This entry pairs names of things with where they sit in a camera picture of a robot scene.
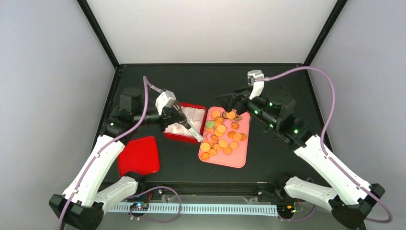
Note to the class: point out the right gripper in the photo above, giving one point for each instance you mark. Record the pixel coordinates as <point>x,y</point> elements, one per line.
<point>240,96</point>

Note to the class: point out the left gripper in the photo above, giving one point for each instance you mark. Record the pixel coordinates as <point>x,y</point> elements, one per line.
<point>168,115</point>

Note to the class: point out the red cookie tin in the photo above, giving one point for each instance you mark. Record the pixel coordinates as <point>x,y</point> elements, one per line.
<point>185,138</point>

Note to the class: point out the orange round sandwich cookie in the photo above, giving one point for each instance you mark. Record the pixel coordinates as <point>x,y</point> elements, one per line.
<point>215,114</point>

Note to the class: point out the green sandwich cookie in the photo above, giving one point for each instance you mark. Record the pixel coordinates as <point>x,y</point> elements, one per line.
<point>210,124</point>

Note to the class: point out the pink tray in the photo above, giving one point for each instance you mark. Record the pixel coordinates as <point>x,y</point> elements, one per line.
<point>226,133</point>

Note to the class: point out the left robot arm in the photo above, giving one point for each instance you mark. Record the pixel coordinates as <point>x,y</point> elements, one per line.
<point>83,205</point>

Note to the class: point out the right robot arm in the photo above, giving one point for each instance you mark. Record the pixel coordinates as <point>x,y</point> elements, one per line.
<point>348,197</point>

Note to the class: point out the chocolate nut cookie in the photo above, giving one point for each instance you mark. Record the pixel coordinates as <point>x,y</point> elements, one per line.
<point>225,114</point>

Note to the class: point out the white paper cookie liners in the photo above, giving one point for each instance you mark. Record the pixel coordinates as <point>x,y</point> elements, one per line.
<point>195,117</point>

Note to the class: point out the red tin lid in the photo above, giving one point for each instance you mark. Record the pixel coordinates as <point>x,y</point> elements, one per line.
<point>140,156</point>

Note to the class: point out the orange swirl cookie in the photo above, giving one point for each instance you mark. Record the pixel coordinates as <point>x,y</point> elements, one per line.
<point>204,156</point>
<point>212,152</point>

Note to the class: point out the left circuit board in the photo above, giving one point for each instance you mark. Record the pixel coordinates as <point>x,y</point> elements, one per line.
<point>139,207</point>

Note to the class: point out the circuit board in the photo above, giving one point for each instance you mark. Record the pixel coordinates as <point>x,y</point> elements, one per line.
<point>289,209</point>
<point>139,207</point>

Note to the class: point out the right circuit board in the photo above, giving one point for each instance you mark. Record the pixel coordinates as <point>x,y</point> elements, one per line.
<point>289,209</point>

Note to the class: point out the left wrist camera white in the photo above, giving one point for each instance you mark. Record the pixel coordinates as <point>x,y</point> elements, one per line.
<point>165,99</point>

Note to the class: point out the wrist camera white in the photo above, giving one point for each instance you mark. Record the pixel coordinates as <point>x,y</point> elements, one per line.
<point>256,81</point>
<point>165,99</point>

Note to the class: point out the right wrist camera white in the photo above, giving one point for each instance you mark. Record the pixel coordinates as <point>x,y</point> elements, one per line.
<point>256,81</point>

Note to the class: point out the white slotted cable duct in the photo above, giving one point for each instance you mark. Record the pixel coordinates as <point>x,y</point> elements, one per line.
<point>213,209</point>

